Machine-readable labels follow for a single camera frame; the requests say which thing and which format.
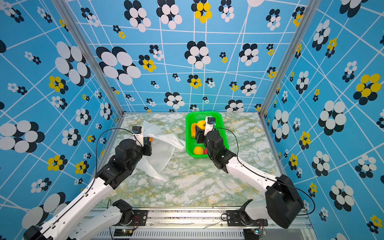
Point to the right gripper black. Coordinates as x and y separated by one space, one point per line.
200 136

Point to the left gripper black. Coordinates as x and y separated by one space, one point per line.
147 145

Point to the orange round fruit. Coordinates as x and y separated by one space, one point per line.
201 124

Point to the yellow lemon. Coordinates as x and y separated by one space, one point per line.
198 150

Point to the white plastic bag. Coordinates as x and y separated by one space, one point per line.
163 148

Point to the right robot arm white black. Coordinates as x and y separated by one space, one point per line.
283 202

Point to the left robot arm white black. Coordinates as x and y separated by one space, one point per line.
65 225

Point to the green plastic basket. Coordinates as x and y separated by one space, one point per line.
195 117

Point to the left circuit board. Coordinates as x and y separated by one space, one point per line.
123 233

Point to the circuit board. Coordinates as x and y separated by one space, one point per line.
123 233
253 234

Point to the right circuit board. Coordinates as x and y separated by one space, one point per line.
253 234

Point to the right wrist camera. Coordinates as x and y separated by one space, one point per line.
210 124

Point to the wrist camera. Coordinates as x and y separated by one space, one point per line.
138 135
210 124

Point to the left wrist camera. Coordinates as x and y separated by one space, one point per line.
138 135

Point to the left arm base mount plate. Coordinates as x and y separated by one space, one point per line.
138 217

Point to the aluminium front rail frame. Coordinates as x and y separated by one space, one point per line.
206 223

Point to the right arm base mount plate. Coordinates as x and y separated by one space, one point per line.
234 220

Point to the left aluminium corner post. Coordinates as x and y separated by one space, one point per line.
79 38

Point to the aluminium corner post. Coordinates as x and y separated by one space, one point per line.
79 38
288 57

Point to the right aluminium corner post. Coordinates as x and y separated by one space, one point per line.
288 57

